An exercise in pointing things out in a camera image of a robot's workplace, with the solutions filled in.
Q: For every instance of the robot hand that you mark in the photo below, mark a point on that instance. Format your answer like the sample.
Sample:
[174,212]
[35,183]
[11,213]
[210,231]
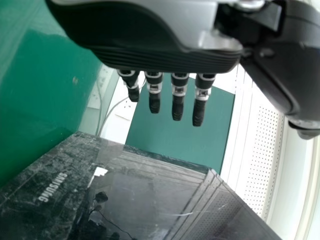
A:
[155,32]

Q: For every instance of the white socket strip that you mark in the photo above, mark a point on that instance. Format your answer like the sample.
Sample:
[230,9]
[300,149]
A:
[125,110]

